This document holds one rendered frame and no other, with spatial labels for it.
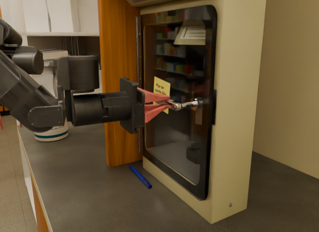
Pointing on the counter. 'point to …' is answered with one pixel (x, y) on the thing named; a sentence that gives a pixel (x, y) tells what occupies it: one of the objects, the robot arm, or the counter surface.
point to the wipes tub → (53, 133)
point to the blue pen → (140, 177)
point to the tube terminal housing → (227, 101)
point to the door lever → (179, 104)
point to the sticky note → (162, 88)
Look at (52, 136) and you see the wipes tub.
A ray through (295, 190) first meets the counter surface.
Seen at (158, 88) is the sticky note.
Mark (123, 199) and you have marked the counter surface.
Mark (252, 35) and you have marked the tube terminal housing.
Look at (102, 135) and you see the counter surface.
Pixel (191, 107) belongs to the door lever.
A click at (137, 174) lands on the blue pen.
